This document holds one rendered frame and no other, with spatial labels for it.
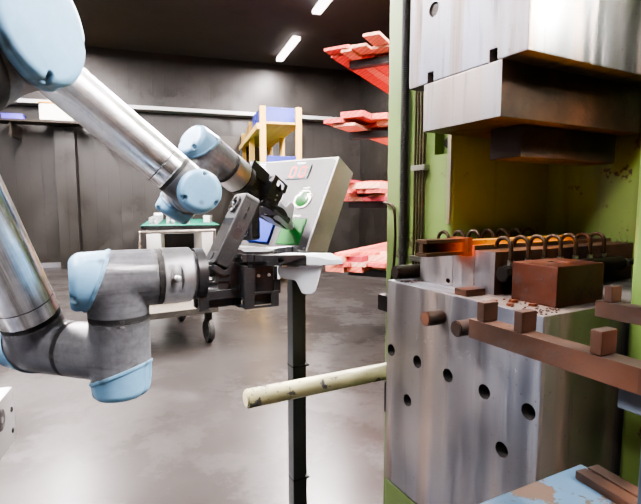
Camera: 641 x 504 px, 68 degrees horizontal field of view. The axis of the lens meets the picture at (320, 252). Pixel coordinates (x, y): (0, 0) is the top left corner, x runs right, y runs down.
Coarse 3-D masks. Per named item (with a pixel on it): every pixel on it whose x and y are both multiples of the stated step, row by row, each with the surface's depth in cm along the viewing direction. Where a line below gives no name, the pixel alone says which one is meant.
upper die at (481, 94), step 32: (512, 64) 81; (448, 96) 91; (480, 96) 84; (512, 96) 81; (544, 96) 85; (576, 96) 89; (608, 96) 94; (640, 96) 99; (448, 128) 93; (480, 128) 93; (576, 128) 93; (608, 128) 95
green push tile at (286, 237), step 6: (294, 222) 121; (300, 222) 120; (294, 228) 120; (300, 228) 119; (282, 234) 122; (288, 234) 120; (294, 234) 119; (300, 234) 118; (282, 240) 121; (288, 240) 120; (294, 240) 118
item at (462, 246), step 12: (420, 240) 85; (432, 240) 84; (444, 240) 85; (456, 240) 86; (468, 240) 87; (480, 240) 89; (492, 240) 91; (504, 240) 92; (540, 240) 97; (552, 240) 99; (420, 252) 85; (432, 252) 85; (444, 252) 86; (456, 252) 87; (468, 252) 87
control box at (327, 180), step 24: (264, 168) 138; (288, 168) 132; (312, 168) 127; (336, 168) 123; (288, 192) 128; (312, 192) 123; (336, 192) 123; (312, 216) 119; (336, 216) 124; (312, 240) 116
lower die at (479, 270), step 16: (608, 240) 106; (448, 256) 93; (464, 256) 89; (480, 256) 86; (496, 256) 83; (624, 256) 101; (432, 272) 97; (448, 272) 93; (464, 272) 89; (480, 272) 86; (608, 272) 99; (624, 272) 102; (496, 288) 84
